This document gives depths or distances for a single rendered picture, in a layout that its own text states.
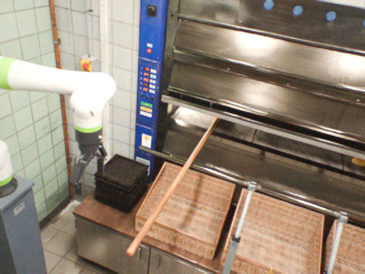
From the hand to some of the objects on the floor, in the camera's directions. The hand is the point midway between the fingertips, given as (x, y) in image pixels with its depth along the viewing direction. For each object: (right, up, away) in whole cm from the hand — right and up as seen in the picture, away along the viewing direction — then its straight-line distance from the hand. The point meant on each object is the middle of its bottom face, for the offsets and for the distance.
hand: (90, 181), depth 124 cm
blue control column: (+29, -22, +243) cm, 245 cm away
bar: (+49, -111, +109) cm, 163 cm away
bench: (+72, -106, +122) cm, 177 cm away
